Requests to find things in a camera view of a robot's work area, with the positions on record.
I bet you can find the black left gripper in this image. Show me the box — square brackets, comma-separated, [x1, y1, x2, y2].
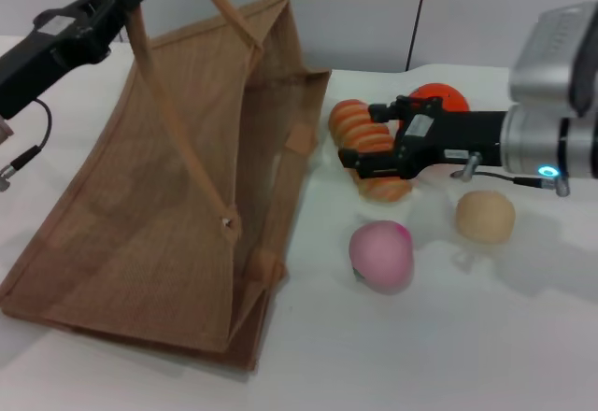
[0, 0, 147, 120]

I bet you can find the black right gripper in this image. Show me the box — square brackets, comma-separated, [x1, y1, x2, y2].
[337, 94, 508, 181]

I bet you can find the orange striped bread loaf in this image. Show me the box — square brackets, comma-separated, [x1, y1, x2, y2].
[327, 98, 415, 205]

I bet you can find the brown mesh tote bag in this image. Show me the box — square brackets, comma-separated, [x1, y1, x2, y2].
[0, 0, 334, 375]

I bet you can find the tan egg yolk pastry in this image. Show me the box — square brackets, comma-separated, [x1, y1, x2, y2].
[454, 190, 517, 246]

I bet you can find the orange round fruit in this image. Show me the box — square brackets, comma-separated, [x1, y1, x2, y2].
[405, 82, 470, 115]

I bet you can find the pink peach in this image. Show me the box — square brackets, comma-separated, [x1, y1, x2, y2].
[348, 220, 417, 296]

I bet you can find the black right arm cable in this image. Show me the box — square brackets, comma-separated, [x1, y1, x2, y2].
[449, 152, 572, 198]

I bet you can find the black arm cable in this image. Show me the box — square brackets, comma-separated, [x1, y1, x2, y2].
[449, 152, 572, 198]
[0, 99, 53, 193]

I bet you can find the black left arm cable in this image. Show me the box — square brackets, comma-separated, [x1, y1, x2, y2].
[0, 99, 53, 193]

